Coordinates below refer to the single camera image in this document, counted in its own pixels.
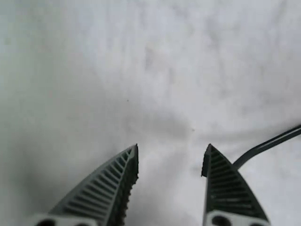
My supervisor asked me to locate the black cable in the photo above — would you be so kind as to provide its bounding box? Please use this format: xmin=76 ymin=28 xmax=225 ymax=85
xmin=232 ymin=124 xmax=301 ymax=170

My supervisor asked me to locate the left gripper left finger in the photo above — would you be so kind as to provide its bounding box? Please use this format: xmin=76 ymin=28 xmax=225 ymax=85
xmin=27 ymin=143 xmax=139 ymax=226

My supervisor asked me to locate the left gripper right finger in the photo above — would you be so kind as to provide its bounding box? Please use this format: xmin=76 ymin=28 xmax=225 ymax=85
xmin=200 ymin=143 xmax=271 ymax=226

